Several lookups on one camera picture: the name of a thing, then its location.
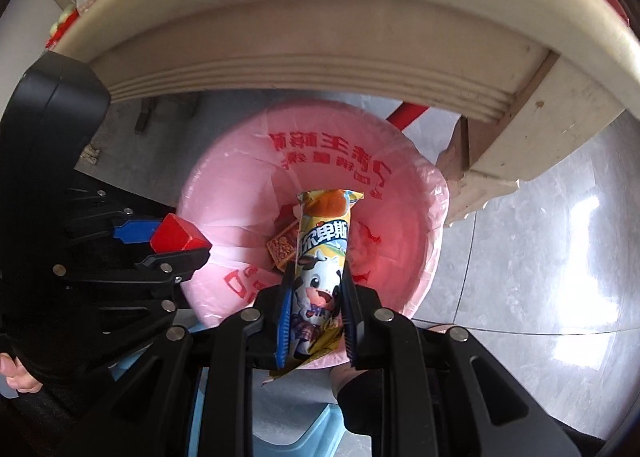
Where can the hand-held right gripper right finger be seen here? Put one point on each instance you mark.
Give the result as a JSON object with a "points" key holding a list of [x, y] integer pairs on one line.
{"points": [[351, 324]]}

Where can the person's left hand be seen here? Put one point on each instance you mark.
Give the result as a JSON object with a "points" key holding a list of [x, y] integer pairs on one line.
{"points": [[22, 377]]}

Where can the red metal frame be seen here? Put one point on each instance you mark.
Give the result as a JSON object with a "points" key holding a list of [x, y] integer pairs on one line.
{"points": [[407, 114]]}

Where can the red block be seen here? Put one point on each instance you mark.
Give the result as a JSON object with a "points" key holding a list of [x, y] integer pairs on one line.
{"points": [[175, 234]]}

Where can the light blue plastic stool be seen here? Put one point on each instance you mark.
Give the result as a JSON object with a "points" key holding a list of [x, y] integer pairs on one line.
{"points": [[315, 429]]}

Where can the cream table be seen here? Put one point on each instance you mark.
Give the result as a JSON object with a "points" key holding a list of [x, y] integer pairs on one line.
{"points": [[300, 37]]}

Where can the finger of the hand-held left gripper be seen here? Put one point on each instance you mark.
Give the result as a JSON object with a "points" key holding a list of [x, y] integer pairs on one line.
{"points": [[135, 230], [170, 262]]}

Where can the bin with pink plastic liner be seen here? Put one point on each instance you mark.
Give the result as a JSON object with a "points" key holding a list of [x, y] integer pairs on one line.
{"points": [[350, 167]]}

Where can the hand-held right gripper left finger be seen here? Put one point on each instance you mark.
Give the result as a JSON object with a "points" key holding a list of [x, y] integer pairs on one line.
{"points": [[284, 327]]}

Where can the grey furniture leg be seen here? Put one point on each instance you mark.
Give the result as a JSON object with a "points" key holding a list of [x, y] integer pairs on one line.
{"points": [[142, 117]]}

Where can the red brown snack packet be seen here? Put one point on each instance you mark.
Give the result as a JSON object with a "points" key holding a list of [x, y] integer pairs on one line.
{"points": [[285, 247]]}

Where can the yellow cow print snack packet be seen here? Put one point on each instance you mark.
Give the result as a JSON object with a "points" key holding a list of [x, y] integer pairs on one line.
{"points": [[320, 247]]}

